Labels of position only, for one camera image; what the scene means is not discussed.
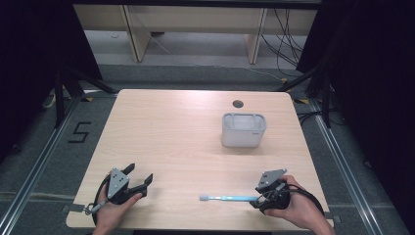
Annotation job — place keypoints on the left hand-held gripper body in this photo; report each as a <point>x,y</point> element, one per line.
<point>116,183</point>

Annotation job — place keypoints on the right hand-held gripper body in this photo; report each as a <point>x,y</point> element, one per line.
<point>273,187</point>

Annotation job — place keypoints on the light blue toothbrush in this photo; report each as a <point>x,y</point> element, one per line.
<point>228,197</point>

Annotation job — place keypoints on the white plastic holder box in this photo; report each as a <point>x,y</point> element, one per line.
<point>243,133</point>

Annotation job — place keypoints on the person's left hand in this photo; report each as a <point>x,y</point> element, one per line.
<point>112,213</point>

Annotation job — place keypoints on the person's right hand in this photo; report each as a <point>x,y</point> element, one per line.
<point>301,209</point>

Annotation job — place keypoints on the yellow black tape piece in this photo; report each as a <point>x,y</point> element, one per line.
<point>302,101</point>
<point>87,99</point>

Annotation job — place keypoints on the black round table grommet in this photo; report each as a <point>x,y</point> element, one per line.
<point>238,103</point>

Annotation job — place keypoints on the black metal stand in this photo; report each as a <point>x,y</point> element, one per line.
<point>59,98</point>
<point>326,98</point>

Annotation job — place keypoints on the black curtain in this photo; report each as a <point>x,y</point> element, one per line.
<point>375,81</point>
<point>32,65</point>

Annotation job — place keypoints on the beige wooden desk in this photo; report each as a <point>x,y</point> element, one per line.
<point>195,19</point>

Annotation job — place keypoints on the aluminium floor rail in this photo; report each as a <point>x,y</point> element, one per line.
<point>32,176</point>
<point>345,169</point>

